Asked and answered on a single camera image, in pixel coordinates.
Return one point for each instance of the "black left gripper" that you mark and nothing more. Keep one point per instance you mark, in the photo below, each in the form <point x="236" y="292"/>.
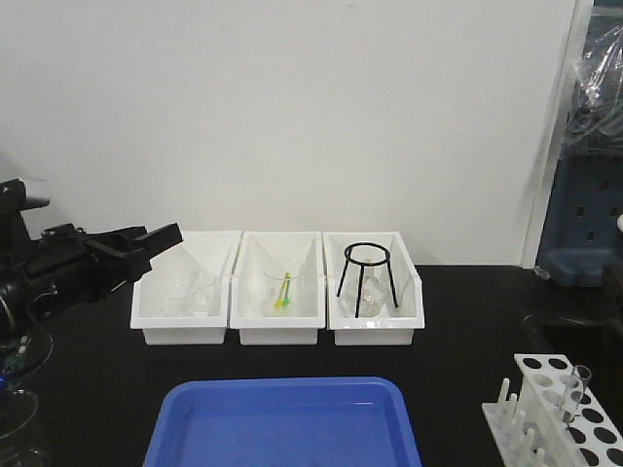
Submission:
<point x="73" y="267"/>

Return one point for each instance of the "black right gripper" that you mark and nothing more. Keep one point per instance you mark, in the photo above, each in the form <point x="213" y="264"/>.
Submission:
<point x="612" y="283"/>

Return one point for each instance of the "glass test tube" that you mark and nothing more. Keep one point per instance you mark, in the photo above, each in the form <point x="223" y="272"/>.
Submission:
<point x="575" y="384"/>

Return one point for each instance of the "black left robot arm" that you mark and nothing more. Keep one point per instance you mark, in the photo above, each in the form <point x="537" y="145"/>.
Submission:
<point x="15" y="321"/>

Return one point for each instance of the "grey pegboard drying rack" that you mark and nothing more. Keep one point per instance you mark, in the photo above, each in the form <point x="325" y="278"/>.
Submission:
<point x="580" y="235"/>

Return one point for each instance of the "white test tube rack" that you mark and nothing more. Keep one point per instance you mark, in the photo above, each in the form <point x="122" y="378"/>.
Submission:
<point x="527" y="428"/>

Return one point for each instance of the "black sink basin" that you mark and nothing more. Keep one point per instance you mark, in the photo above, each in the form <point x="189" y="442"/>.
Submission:
<point x="595" y="343"/>

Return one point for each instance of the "left white storage bin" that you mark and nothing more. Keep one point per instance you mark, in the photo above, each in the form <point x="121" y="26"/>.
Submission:
<point x="213" y="251"/>

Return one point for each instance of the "white storage bin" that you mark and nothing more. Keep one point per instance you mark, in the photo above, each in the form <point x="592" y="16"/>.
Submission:
<point x="259" y="250"/>
<point x="213" y="251"/>
<point x="394" y="325"/>

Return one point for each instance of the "glassware in left bin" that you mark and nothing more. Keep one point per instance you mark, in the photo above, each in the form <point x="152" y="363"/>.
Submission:
<point x="191" y="296"/>

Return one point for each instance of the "middle white storage bin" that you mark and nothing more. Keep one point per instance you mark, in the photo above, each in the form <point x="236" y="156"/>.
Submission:
<point x="259" y="250"/>

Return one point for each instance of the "beaker with green yellow sticks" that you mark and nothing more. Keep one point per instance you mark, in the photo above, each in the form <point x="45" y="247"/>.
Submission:
<point x="283" y="289"/>

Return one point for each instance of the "clear plastic bag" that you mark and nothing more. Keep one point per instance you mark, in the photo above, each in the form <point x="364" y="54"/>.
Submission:
<point x="594" y="127"/>

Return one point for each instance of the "green circuit board left side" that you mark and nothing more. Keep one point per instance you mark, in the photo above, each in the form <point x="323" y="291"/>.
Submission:
<point x="13" y="359"/>

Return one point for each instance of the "black metal tripod stand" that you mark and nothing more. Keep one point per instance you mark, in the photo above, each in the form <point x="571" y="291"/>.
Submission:
<point x="367" y="254"/>

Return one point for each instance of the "glass beaker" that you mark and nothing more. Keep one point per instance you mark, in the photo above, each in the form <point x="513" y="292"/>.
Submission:
<point x="22" y="439"/>

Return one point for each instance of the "glass flask under tripod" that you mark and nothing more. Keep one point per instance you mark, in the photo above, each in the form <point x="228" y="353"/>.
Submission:
<point x="363" y="293"/>

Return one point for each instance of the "right white storage bin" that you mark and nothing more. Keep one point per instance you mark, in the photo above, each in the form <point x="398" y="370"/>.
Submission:
<point x="394" y="325"/>

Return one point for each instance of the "blue plastic tray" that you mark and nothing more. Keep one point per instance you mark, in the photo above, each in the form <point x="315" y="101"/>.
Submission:
<point x="297" y="421"/>

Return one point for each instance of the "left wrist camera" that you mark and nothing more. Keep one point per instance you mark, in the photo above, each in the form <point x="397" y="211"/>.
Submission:
<point x="18" y="195"/>

